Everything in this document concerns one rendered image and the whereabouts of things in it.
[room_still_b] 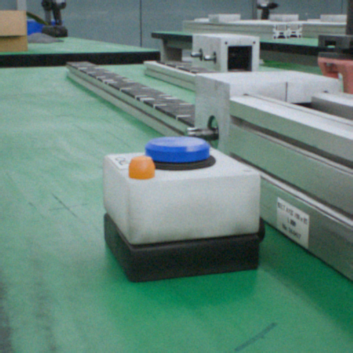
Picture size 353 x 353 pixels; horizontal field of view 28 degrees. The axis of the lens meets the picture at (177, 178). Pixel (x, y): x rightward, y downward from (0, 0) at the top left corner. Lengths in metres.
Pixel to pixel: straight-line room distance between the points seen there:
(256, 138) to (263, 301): 0.17
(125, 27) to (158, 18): 0.61
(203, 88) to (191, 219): 0.24
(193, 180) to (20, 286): 0.11
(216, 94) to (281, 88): 0.06
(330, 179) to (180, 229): 0.09
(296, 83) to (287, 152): 0.13
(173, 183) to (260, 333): 0.10
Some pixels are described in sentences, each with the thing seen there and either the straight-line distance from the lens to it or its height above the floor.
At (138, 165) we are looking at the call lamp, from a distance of 0.39.
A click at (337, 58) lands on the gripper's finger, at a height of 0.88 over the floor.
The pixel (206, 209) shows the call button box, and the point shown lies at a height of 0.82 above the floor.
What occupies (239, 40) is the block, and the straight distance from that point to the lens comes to 1.57.
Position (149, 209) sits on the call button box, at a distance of 0.39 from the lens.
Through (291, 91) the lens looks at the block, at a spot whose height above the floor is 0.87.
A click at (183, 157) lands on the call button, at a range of 0.41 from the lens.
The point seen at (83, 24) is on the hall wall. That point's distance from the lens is 11.86.
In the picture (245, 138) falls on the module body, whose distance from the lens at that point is 0.54.
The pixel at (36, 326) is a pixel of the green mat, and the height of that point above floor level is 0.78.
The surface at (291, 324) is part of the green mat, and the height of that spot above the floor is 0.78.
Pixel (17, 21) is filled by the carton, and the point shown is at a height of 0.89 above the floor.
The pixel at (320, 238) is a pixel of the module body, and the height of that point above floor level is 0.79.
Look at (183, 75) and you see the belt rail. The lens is 1.43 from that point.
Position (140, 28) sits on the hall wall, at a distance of 12.14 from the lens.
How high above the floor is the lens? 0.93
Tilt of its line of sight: 13 degrees down
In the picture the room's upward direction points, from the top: straight up
